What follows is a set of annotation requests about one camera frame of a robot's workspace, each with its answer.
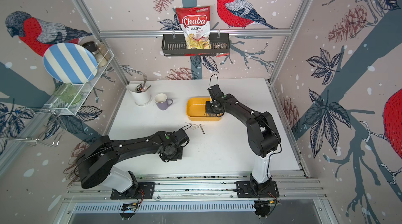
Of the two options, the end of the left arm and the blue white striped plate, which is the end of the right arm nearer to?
the end of the left arm

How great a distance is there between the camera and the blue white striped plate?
27.1 inches

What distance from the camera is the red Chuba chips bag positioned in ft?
2.64
